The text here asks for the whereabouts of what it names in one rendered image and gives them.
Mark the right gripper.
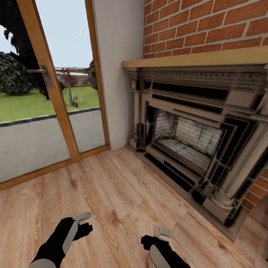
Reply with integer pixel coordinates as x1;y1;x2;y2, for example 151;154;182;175
141;235;157;251

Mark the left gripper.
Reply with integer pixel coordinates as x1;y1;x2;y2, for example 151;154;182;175
73;223;93;241

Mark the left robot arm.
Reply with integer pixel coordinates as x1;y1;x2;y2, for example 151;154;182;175
28;212;93;268

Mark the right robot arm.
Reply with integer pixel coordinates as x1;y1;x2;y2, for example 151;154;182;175
141;226;190;268

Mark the pillar candle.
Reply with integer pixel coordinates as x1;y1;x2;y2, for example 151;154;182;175
146;251;157;268

